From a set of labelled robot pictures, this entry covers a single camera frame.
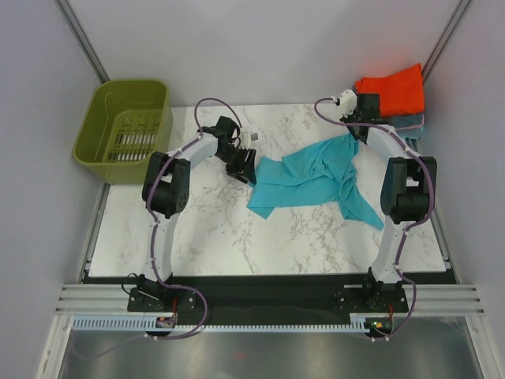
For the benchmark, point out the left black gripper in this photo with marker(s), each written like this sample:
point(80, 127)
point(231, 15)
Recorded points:
point(245, 171)

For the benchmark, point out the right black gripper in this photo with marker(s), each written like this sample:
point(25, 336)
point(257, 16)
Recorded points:
point(348, 119)

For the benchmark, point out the turquoise t shirt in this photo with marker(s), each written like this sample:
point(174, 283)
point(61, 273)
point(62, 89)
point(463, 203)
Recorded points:
point(314, 175)

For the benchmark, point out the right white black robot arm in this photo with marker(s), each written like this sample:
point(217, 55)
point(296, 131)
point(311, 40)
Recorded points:
point(407, 199)

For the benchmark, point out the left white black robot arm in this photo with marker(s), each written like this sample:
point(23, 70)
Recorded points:
point(166, 193)

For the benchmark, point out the folded grey blue t shirt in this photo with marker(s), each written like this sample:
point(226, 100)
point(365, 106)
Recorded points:
point(407, 121)

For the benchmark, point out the folded orange t shirt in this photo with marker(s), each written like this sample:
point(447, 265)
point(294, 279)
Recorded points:
point(400, 93)

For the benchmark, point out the olive green plastic basket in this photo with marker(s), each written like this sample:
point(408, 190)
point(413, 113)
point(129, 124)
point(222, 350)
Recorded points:
point(126, 121)

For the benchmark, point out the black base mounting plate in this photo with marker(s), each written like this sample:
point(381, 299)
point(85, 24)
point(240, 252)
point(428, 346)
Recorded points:
point(263, 300)

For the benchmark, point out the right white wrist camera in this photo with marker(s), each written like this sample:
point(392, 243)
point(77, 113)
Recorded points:
point(346, 102)

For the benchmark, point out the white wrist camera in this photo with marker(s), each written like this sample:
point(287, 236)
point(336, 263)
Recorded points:
point(249, 138)
point(346, 102)

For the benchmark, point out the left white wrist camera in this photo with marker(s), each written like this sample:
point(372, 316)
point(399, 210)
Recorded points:
point(249, 138)

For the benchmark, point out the right aluminium corner post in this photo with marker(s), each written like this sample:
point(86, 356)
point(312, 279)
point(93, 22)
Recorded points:
point(451, 27)

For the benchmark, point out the aluminium corner post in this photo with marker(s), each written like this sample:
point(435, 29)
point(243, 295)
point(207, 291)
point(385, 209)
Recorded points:
point(451, 27)
point(80, 35)

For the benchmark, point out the white slotted cable duct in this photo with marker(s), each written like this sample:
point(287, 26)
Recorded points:
point(172, 324)

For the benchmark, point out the aluminium frame rail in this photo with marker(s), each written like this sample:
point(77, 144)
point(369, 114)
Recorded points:
point(108, 299)

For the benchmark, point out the left aluminium corner post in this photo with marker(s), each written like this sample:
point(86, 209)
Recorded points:
point(80, 35)

